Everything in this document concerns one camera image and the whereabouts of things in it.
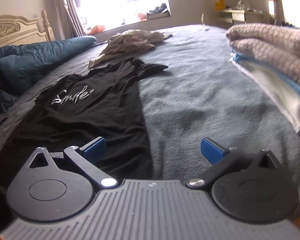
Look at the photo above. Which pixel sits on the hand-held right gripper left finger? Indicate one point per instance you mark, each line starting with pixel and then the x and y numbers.
pixel 95 148

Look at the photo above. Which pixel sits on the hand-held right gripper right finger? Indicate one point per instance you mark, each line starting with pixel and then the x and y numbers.
pixel 211 151

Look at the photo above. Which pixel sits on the black printed t-shirt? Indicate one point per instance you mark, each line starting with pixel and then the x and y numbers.
pixel 90 115

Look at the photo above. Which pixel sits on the dark clothes on windowsill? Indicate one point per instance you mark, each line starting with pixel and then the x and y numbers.
pixel 158 8

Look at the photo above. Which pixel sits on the folded blue garment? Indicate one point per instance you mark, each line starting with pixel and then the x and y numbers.
pixel 270 76

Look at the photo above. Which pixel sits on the beige crumpled garment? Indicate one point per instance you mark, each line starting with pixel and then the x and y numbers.
pixel 122 50

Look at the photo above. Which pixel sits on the blue duvet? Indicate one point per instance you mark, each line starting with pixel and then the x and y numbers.
pixel 27 62

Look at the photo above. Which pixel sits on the small orange object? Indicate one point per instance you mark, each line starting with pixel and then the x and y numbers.
pixel 142 17
pixel 98 29

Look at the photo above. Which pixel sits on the white crumpled garment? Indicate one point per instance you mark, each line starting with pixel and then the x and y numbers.
pixel 140 35

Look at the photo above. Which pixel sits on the cream desk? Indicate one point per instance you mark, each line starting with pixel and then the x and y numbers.
pixel 242 16

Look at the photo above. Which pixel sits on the cream carved headboard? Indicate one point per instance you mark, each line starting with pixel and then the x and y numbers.
pixel 17 30

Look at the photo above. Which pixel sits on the grey curtain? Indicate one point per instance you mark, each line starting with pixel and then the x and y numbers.
pixel 67 7

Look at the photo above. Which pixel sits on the open cardboard shoe box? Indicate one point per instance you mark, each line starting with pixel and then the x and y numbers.
pixel 158 13

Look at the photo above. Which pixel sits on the yellow box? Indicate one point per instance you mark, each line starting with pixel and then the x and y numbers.
pixel 219 2

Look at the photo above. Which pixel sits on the crumpled clear plastic bag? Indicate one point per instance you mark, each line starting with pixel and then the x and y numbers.
pixel 243 4

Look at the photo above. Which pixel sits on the cream bed post finial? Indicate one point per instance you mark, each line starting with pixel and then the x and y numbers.
pixel 204 19

